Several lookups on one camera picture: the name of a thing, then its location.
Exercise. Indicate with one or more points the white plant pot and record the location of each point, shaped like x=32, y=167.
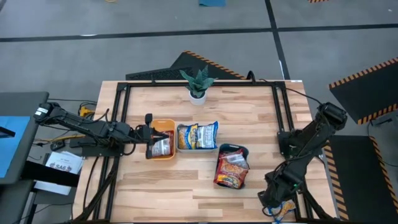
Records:
x=197, y=100

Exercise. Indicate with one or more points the teal plastic bin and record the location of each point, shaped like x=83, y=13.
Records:
x=231, y=146

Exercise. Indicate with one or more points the grey desk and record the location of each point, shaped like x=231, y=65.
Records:
x=18, y=102

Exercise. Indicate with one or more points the blue yellow ramen noodle pack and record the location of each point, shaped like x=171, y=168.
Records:
x=207, y=135
x=186, y=137
x=287, y=208

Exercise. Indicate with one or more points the black aluminium table frame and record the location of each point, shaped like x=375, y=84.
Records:
x=124, y=102

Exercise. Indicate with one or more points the white paper sheet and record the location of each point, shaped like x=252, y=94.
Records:
x=62, y=161

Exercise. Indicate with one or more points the small black box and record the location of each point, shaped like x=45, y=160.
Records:
x=58, y=145

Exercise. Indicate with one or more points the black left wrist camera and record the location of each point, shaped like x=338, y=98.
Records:
x=149, y=119

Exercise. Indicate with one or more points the green snake plant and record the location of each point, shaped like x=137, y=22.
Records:
x=198, y=82

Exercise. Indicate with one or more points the blue floor mat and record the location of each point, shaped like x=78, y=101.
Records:
x=212, y=2

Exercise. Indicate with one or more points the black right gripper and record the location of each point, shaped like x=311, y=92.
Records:
x=270, y=197

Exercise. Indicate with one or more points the white plastic bin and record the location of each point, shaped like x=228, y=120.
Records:
x=196, y=150

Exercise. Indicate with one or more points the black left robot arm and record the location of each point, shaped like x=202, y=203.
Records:
x=93, y=129

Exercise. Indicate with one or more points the yellow plastic bin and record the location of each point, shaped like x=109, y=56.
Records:
x=163, y=124

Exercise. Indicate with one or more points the black ribbed floor mat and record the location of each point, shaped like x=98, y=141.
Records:
x=155, y=74

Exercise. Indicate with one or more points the red ramen noodle pack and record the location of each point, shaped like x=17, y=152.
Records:
x=233, y=158
x=230, y=177

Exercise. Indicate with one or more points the orange ramen noodle pack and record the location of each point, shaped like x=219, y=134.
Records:
x=164, y=146

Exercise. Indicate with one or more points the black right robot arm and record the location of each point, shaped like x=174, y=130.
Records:
x=311, y=137

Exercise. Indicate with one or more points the yellow connector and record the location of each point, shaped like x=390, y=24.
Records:
x=85, y=111

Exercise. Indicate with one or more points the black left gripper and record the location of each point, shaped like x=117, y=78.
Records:
x=144, y=134

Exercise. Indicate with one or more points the black hazard-striped floor mat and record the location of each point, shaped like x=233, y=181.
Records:
x=189, y=60
x=367, y=93
x=354, y=174

